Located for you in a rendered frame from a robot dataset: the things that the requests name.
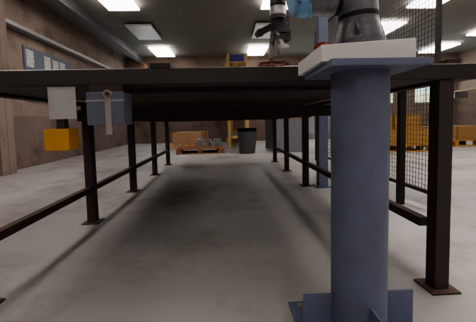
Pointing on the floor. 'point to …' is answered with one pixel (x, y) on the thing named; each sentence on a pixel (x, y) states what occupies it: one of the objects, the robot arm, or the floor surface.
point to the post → (321, 117)
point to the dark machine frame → (401, 147)
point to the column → (359, 194)
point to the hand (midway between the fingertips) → (274, 59)
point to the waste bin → (246, 140)
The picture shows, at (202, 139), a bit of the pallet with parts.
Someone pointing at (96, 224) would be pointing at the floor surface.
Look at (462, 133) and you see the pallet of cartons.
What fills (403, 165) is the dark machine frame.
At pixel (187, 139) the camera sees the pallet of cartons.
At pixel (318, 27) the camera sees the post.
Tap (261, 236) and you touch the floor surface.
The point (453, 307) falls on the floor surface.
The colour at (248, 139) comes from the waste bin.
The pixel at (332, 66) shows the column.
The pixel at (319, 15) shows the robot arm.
